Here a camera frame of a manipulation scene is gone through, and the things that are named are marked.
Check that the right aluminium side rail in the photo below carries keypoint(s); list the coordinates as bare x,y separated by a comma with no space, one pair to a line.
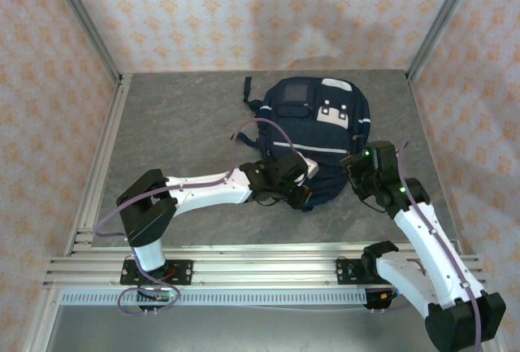
416,100

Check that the aluminium side rail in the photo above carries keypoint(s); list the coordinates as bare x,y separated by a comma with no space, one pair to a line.
416,100
111,124

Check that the left aluminium corner post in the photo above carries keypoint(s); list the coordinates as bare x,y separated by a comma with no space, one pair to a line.
84,18

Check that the aluminium cross rail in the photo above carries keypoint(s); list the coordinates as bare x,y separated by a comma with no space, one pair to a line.
264,266

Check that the aluminium corner post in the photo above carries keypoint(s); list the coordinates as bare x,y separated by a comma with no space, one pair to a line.
443,18
84,18

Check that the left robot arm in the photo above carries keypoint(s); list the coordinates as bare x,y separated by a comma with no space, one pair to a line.
203,193

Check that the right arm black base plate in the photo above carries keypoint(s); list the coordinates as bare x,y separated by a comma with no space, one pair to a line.
349,272

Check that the grey metal sheet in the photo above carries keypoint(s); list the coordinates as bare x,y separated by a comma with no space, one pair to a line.
264,331

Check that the navy blue backpack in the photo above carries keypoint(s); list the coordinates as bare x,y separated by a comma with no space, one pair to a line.
317,132

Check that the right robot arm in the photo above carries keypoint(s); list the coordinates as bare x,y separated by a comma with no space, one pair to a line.
422,246

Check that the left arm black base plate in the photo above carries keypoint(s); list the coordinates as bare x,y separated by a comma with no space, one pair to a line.
183,272

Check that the right aluminium corner post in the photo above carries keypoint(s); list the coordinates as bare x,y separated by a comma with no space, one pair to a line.
443,18

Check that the left aluminium side rail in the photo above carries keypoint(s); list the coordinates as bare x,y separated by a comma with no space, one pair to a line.
111,124

